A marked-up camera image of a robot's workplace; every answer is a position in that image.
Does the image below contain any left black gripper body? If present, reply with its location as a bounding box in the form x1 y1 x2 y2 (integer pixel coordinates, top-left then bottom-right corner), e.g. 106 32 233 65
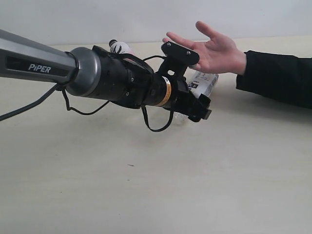
168 73 212 122

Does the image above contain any clear bottle dark label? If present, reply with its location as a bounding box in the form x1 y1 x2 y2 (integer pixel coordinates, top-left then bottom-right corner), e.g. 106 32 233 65
174 70 219 125

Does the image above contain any black sleeved forearm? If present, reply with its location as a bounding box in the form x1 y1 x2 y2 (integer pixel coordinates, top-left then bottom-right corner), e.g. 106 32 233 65
236 50 312 109

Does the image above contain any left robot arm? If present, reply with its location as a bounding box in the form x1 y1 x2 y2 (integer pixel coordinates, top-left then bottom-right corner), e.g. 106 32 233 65
0 31 211 122

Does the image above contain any pink peach drink bottle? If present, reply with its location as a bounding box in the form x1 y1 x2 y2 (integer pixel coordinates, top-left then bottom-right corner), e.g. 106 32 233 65
109 39 135 58

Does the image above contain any person's open hand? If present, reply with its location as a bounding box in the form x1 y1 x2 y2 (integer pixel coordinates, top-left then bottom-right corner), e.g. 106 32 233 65
162 21 247 75

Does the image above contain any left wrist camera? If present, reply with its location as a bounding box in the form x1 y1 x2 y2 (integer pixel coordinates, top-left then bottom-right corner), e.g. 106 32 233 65
157 42 199 79

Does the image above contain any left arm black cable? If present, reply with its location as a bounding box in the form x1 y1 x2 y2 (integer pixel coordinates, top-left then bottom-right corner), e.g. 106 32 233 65
0 45 175 133

